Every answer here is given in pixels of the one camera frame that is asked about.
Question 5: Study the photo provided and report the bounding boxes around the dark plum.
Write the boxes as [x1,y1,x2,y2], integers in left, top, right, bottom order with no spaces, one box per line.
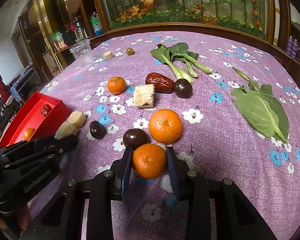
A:
[173,79,193,98]
[89,121,106,139]
[123,128,149,150]

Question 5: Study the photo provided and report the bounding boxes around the large red jujube date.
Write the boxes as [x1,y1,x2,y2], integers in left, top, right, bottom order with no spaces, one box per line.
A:
[40,104,52,116]

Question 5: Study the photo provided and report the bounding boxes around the long beige cake piece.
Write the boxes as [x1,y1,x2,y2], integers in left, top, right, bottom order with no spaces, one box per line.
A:
[68,111,87,129]

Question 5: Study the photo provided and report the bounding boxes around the red shallow tray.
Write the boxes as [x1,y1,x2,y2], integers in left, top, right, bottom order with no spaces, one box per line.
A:
[0,92,71,149]

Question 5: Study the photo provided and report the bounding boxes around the purple floral tablecloth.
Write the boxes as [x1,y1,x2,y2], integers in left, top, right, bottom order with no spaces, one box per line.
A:
[27,31,300,240]

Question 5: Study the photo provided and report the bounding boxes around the blue cloth side table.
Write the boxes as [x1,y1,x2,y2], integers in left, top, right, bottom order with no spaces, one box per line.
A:
[9,67,42,103]

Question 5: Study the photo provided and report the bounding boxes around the beige cake cube far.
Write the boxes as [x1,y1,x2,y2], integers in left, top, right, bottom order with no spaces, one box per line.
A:
[133,84,155,108]

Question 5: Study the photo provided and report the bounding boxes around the person in red coat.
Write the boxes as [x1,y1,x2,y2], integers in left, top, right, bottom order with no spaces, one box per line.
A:
[0,75,11,102]

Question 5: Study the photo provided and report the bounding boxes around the small orange tangerine far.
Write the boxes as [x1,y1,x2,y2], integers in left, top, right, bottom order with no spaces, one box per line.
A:
[107,76,126,95]

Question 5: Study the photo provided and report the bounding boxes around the clear plastic cup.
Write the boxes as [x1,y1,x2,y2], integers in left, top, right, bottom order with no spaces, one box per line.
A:
[70,38,94,65]

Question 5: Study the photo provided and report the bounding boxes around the tiny beige cake piece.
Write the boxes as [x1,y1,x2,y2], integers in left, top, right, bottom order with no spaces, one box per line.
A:
[103,51,114,61]

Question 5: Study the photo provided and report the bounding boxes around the large green leaf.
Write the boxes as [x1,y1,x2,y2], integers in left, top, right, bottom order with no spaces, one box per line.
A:
[231,67,289,143]

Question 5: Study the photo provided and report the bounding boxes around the green bok choy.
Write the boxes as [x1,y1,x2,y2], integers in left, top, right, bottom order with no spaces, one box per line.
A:
[151,42,213,83]

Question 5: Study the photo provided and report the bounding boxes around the small green olive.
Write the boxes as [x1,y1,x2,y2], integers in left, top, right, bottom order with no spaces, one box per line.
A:
[126,48,134,56]

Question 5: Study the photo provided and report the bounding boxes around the steel thermos flask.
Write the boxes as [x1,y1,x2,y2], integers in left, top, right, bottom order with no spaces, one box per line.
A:
[72,16,88,41]

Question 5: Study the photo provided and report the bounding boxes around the green label water bottle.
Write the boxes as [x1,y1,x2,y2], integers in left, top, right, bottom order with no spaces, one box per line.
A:
[90,12,103,36]

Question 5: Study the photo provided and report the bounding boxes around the purple bottles on shelf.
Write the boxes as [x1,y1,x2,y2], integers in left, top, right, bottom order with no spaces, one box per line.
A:
[286,36,299,59]

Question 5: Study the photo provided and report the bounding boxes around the flower and bamboo display case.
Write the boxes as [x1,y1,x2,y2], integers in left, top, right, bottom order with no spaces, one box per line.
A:
[95,0,276,42]

